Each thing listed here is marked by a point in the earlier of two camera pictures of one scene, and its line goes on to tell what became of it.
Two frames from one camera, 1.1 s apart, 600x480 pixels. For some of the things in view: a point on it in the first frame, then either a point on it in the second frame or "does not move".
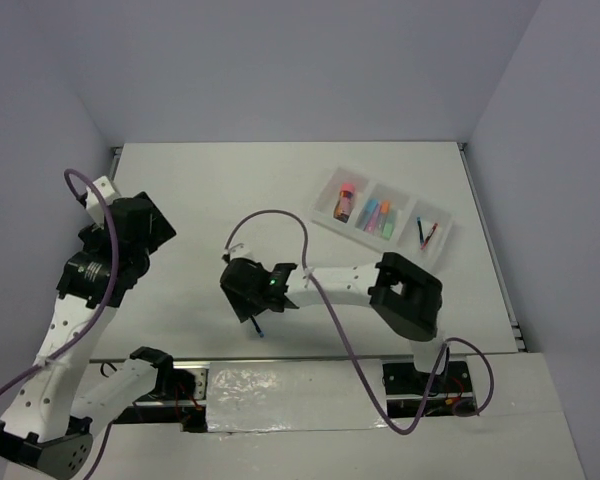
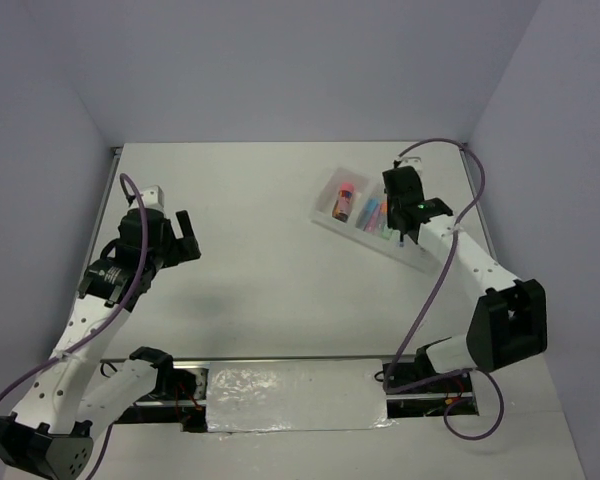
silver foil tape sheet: (288, 395) does not move
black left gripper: (162, 231) -> (182, 248)
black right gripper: (243, 306) -> (389, 223)
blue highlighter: (363, 220) does not move
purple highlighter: (371, 226) does not move
